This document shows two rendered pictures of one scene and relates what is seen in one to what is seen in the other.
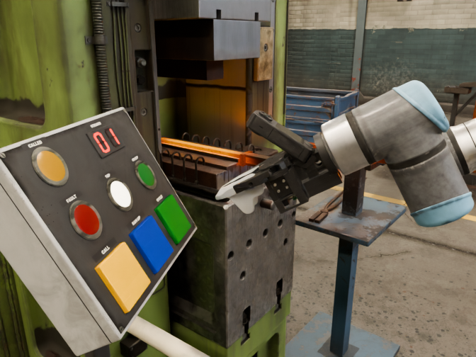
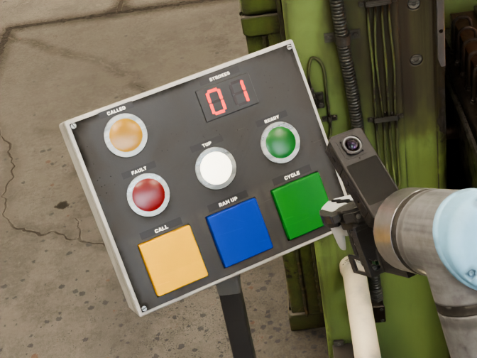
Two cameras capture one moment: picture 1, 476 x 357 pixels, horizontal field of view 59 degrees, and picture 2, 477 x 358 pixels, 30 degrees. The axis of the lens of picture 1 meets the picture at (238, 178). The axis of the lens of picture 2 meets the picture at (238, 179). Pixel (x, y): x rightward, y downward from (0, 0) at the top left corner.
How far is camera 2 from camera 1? 0.84 m
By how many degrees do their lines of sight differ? 55
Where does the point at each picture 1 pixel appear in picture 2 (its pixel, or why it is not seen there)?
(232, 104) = not seen: outside the picture
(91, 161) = (187, 126)
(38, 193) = (99, 164)
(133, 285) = (177, 273)
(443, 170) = (466, 342)
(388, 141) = (417, 263)
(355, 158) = (394, 261)
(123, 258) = (177, 243)
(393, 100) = (431, 213)
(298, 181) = (363, 247)
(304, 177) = not seen: hidden behind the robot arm
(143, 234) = (225, 220)
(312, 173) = not seen: hidden behind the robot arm
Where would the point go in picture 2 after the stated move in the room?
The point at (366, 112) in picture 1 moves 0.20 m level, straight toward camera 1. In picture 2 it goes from (410, 210) to (221, 278)
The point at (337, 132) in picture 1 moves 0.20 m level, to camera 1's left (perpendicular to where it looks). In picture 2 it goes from (384, 216) to (265, 145)
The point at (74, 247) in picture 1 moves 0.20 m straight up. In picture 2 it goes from (121, 221) to (82, 91)
